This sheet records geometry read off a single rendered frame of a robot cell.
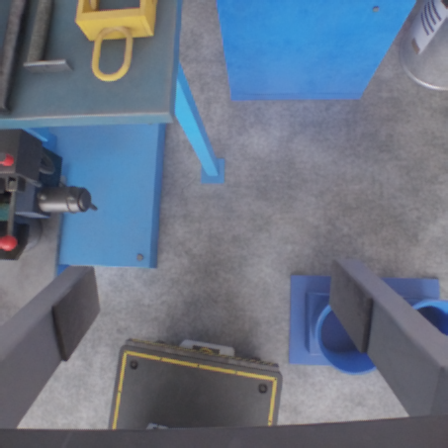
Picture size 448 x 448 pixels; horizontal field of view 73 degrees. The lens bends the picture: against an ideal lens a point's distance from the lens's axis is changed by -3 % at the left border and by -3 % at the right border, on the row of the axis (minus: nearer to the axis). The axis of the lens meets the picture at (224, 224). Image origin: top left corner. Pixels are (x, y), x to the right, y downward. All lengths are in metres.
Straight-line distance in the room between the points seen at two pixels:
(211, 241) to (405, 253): 1.00
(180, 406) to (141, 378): 0.20
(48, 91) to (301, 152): 1.30
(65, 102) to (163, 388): 1.14
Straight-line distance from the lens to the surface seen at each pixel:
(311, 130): 1.85
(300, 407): 1.81
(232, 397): 1.44
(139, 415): 1.55
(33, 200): 1.43
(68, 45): 0.89
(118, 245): 1.70
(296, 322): 1.68
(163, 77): 0.75
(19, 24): 0.97
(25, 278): 1.93
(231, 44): 1.52
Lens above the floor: 1.66
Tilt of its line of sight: 80 degrees down
